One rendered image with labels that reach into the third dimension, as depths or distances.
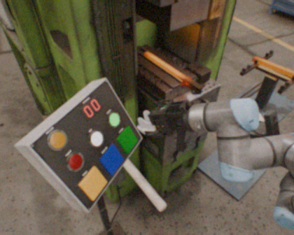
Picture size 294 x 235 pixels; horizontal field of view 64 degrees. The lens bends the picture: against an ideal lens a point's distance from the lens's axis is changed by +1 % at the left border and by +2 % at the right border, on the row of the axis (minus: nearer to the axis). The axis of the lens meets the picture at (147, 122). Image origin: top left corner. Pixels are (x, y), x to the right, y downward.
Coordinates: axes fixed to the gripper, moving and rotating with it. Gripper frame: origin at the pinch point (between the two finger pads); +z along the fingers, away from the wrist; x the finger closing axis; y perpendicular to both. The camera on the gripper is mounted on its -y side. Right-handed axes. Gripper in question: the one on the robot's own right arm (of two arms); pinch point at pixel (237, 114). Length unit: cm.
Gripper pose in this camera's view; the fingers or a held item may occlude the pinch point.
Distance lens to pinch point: 102.7
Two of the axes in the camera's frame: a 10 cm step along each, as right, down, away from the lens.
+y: 0.0, 7.1, 7.1
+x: 8.0, -4.2, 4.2
